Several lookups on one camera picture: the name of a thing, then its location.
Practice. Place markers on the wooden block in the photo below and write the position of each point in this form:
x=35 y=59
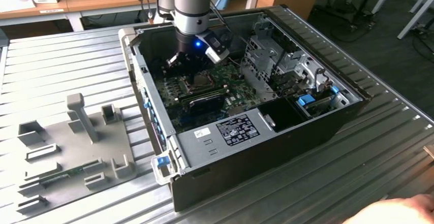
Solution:
x=429 y=154

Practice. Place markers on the black graphics card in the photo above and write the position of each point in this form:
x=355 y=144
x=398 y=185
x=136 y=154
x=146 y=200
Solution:
x=207 y=106

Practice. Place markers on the grey metal drive cage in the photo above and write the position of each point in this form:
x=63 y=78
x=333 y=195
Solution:
x=265 y=61

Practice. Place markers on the blue expansion slot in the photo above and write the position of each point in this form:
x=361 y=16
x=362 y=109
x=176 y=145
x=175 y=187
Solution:
x=192 y=119

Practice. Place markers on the black open PC case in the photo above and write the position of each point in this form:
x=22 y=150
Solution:
x=254 y=173

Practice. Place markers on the green motherboard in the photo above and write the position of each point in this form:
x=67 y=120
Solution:
x=237 y=92

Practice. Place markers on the green RAM stick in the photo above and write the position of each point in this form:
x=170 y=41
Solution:
x=64 y=174
x=204 y=95
x=210 y=91

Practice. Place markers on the grey CPU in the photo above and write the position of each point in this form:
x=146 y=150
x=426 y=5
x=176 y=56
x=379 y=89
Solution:
x=207 y=79

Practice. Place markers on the blue case latch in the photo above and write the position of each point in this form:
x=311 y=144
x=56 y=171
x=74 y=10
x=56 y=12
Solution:
x=163 y=161

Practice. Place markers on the grey parts rack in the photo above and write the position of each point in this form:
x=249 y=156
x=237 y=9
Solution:
x=78 y=153

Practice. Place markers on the hard disk in blue carrier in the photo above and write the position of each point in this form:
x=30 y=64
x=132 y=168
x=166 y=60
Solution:
x=306 y=99

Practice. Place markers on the blue card retainer clip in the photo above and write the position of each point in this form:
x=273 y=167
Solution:
x=146 y=105

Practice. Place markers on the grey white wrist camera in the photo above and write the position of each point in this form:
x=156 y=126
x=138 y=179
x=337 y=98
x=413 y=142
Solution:
x=216 y=51

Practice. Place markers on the small blue clip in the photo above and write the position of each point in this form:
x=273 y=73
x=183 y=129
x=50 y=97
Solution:
x=335 y=90

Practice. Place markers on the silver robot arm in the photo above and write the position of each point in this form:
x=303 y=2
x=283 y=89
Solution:
x=191 y=10

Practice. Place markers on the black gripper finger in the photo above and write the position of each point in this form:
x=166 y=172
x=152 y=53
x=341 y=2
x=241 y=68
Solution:
x=202 y=67
x=178 y=61

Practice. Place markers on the grey power supply unit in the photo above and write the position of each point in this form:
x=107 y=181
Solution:
x=203 y=147

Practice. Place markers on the wooden desk white frame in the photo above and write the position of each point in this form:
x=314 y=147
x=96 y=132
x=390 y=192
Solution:
x=51 y=6
x=111 y=0

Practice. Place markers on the black wheeled equipment stand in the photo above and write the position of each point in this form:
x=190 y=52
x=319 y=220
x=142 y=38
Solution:
x=339 y=15

